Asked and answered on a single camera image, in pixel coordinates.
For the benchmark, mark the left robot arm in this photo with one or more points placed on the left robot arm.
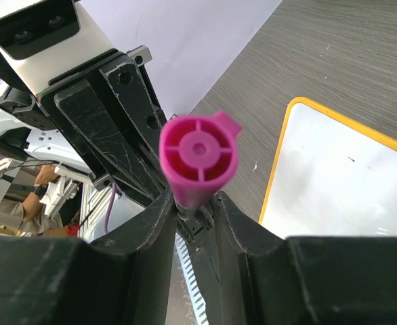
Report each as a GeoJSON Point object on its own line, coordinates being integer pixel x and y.
{"type": "Point", "coordinates": [24, 143]}

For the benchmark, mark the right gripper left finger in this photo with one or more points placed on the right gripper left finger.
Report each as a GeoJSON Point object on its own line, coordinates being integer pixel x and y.
{"type": "Point", "coordinates": [122, 277]}

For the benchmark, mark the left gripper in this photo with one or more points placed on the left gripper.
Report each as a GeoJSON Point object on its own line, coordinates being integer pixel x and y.
{"type": "Point", "coordinates": [108, 112]}

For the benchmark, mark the pink capped marker pen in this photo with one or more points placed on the pink capped marker pen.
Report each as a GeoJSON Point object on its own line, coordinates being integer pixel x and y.
{"type": "Point", "coordinates": [198, 156]}

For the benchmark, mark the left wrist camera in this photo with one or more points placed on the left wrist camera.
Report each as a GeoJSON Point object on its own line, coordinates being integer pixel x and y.
{"type": "Point", "coordinates": [43, 41]}

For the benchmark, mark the yellow framed whiteboard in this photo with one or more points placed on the yellow framed whiteboard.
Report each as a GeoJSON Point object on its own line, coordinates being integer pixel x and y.
{"type": "Point", "coordinates": [331, 176]}

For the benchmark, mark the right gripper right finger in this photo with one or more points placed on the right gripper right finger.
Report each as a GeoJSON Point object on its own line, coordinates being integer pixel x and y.
{"type": "Point", "coordinates": [265, 279]}

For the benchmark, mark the white cable duct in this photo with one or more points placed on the white cable duct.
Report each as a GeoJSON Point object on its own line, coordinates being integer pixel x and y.
{"type": "Point", "coordinates": [196, 298]}

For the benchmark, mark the person in background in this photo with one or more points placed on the person in background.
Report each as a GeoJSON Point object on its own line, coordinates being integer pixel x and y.
{"type": "Point", "coordinates": [22, 210]}

